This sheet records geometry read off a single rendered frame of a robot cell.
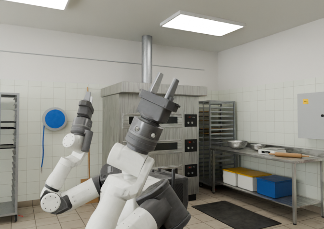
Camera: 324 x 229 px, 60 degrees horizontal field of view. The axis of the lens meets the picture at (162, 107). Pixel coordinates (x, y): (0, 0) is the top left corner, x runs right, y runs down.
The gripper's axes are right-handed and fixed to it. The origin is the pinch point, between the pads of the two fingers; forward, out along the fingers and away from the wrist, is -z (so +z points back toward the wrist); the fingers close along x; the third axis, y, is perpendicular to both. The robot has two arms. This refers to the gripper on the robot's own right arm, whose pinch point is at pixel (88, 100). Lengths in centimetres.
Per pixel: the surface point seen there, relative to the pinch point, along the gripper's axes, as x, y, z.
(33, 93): -306, 184, -137
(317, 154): -282, -278, -84
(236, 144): -364, -179, -112
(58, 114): -322, 139, -112
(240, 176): -367, -187, -56
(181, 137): -337, -74, -102
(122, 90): -246, 27, -132
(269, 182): -313, -216, -39
